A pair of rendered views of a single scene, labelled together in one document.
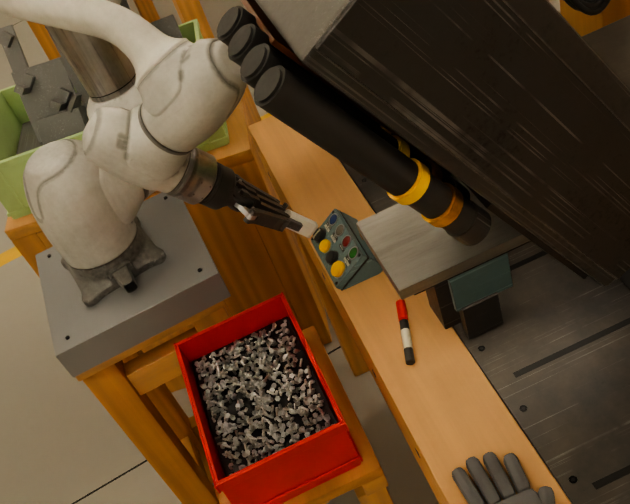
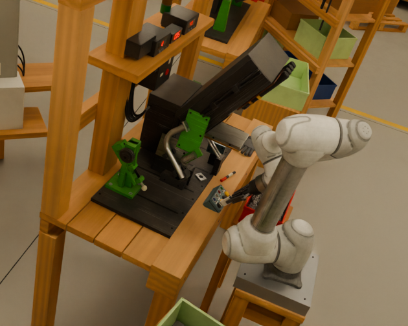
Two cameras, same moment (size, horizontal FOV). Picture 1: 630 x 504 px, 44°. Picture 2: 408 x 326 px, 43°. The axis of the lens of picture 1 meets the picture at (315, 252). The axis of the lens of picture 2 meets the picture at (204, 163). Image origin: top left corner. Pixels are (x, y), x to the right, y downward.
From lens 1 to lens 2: 315 cm
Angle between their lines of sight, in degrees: 102
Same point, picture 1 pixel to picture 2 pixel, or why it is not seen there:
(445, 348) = (224, 169)
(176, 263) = not seen: hidden behind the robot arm
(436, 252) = (235, 131)
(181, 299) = not seen: hidden behind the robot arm
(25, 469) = not seen: outside the picture
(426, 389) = (237, 168)
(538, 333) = (205, 154)
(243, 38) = (289, 69)
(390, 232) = (237, 140)
